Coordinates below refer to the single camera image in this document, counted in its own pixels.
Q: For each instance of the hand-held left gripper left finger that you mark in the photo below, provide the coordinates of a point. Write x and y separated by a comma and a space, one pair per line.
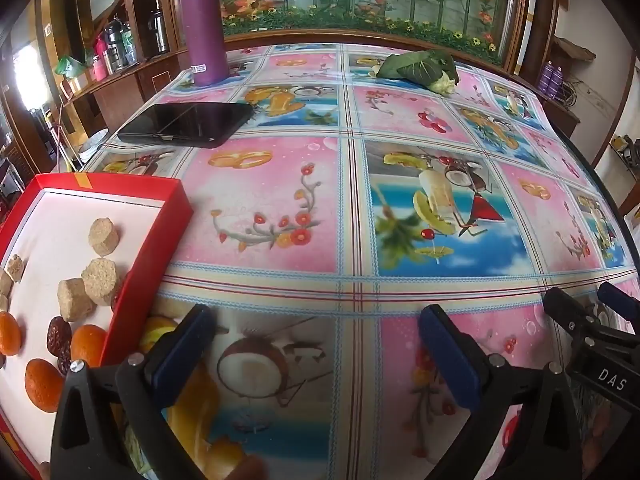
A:
185, 355

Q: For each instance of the bottles on side shelf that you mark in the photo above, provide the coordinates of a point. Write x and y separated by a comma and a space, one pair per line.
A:
114, 46

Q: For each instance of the black smartphone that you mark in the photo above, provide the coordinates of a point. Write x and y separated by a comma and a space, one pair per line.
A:
185, 122

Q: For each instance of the green leafy vegetable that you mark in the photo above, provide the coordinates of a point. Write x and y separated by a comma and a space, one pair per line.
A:
417, 67

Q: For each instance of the small purple bottle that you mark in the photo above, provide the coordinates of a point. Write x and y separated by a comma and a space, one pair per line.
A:
547, 78
559, 83

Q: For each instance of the pink bottle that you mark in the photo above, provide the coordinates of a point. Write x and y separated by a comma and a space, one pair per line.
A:
100, 62

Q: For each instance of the wooden cabinet with shelves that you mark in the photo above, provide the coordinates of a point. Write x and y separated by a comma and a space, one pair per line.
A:
145, 80

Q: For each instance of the red cardboard box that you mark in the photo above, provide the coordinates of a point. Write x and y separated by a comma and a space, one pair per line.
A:
150, 270

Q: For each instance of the purple thermos bottle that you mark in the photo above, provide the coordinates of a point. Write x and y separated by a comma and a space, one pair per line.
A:
202, 30

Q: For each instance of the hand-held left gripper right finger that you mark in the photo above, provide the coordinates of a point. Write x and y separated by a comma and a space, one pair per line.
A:
447, 360

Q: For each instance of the steel flask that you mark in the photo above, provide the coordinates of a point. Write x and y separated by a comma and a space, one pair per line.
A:
159, 32

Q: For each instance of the green plastic bag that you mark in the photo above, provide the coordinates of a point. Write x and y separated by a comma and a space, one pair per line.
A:
71, 66

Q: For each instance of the white blue dish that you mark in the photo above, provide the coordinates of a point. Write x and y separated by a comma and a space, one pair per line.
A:
92, 143

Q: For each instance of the orange tangerine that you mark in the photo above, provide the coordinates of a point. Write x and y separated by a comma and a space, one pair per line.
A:
10, 333
89, 345
44, 385

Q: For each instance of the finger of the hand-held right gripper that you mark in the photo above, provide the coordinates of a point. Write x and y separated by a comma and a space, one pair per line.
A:
567, 310
620, 300

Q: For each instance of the fruit printed tablecloth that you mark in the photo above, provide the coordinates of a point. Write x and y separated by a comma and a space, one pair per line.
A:
280, 200

